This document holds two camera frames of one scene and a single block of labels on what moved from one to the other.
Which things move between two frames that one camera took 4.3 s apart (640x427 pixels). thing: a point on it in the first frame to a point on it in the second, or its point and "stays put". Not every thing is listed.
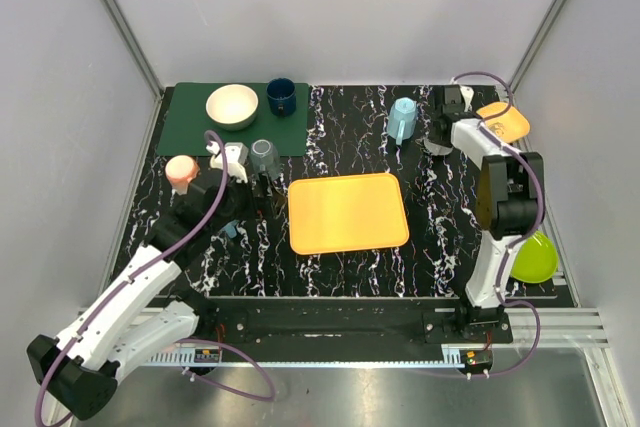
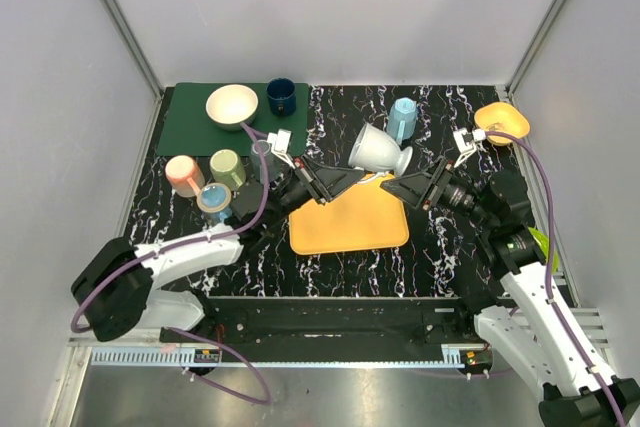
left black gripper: x=258 y=194 to x=310 y=180
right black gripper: x=432 y=135 to x=414 y=188
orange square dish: x=510 y=126 stays put
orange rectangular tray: x=346 y=212 stays put
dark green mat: x=186 y=121 stays put
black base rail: x=352 y=321 stays put
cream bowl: x=232 y=107 stays put
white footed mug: x=434 y=149 to x=375 y=148
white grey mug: x=264 y=157 stays put
